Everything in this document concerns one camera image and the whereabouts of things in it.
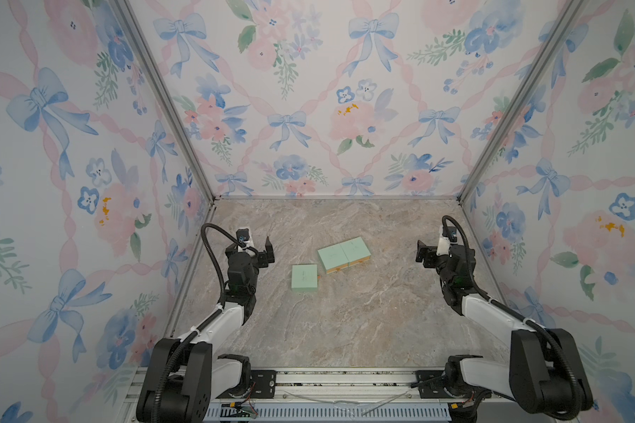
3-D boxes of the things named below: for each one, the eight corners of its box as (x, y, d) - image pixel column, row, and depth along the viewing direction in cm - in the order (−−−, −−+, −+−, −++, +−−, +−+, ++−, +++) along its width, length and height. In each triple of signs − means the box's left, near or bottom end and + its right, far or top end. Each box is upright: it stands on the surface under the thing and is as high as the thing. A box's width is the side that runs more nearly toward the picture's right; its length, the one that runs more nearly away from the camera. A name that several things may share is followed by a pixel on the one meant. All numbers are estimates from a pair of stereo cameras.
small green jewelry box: (291, 292, 94) (290, 287, 91) (292, 269, 100) (292, 264, 97) (317, 292, 94) (316, 288, 91) (317, 269, 100) (317, 264, 97)
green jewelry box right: (349, 266, 101) (349, 261, 98) (339, 247, 106) (340, 242, 103) (370, 260, 102) (371, 255, 100) (359, 241, 108) (360, 236, 105)
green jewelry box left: (327, 273, 98) (327, 269, 95) (319, 254, 103) (319, 249, 101) (348, 266, 100) (349, 262, 97) (339, 248, 105) (339, 243, 103)
